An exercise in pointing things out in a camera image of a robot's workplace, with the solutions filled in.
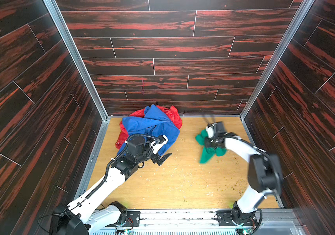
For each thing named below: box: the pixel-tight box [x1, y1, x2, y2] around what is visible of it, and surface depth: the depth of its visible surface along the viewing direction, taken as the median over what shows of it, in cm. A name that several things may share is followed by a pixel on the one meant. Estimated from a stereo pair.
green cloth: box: [195, 128, 227, 165], surface depth 96 cm
